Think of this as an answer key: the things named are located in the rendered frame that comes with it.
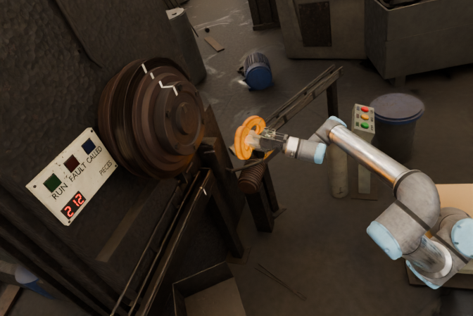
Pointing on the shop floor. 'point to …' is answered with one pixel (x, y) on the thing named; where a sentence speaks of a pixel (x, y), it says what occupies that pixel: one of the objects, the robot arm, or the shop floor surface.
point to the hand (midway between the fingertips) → (243, 139)
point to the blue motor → (257, 72)
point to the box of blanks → (420, 22)
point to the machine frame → (131, 250)
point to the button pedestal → (369, 186)
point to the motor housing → (256, 194)
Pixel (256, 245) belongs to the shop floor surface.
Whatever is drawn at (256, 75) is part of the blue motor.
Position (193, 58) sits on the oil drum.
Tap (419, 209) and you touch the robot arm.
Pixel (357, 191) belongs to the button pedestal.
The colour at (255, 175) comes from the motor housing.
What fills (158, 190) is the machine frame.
